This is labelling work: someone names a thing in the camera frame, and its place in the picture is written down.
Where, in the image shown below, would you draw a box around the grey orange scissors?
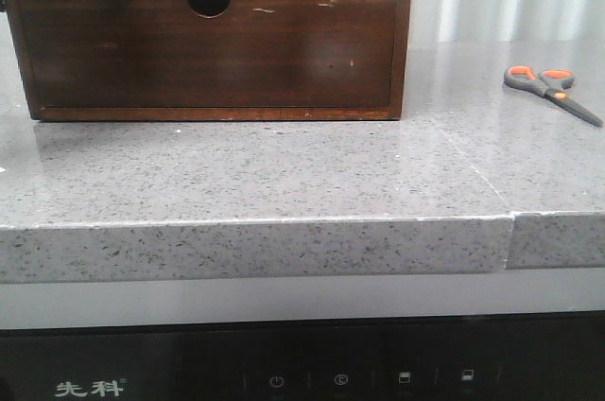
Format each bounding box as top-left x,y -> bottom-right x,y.
503,65 -> 604,128

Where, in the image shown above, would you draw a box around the dark wooden drawer cabinet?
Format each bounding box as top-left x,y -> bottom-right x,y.
1,0 -> 410,121

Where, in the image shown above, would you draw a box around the black built-in appliance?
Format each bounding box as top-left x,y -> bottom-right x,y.
1,311 -> 604,400

